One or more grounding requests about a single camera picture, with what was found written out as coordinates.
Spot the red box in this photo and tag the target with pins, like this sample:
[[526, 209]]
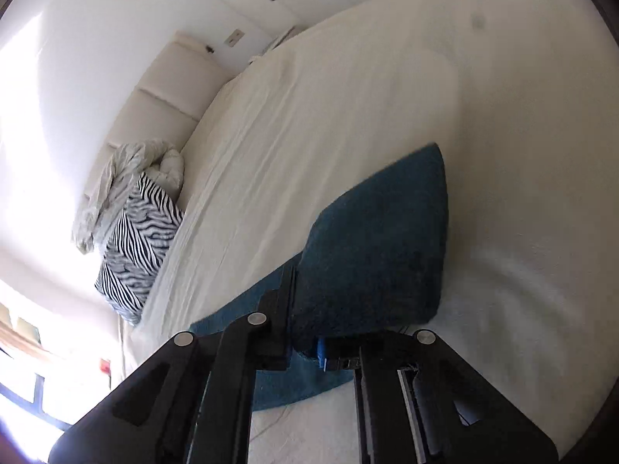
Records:
[[105, 366]]

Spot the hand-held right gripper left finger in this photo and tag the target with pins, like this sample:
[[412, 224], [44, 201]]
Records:
[[283, 309]]

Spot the teal knit sweater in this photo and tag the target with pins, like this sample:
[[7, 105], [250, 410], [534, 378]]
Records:
[[382, 251]]

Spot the cream padded headboard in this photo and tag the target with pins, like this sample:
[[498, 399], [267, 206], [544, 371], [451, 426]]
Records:
[[169, 92]]

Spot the beige wall socket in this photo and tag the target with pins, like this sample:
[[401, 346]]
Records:
[[235, 37]]

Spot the crumpled cream duvet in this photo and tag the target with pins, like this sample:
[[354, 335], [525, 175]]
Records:
[[125, 174]]

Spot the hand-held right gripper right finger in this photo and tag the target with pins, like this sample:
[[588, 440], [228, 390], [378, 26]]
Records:
[[323, 354]]

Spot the zebra print pillow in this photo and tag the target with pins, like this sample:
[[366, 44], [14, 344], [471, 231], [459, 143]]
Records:
[[138, 246]]

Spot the window with dark frame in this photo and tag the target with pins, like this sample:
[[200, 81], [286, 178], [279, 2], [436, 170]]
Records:
[[29, 386]]

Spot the bed with cream sheet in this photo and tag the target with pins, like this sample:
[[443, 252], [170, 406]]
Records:
[[387, 96]]

